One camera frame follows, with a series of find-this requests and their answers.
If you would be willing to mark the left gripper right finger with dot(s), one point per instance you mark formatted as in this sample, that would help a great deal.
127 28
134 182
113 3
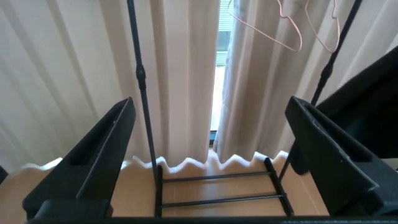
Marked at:
326 161

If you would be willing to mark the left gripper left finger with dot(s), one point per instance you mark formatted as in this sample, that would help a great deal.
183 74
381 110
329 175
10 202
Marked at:
102 165

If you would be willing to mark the window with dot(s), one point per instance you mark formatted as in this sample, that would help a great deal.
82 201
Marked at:
222 40

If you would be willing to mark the black clothes rack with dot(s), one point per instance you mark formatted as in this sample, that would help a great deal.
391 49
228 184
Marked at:
141 77

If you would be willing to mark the pink clothes hanger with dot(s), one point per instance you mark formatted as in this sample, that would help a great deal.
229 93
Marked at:
267 35
338 28

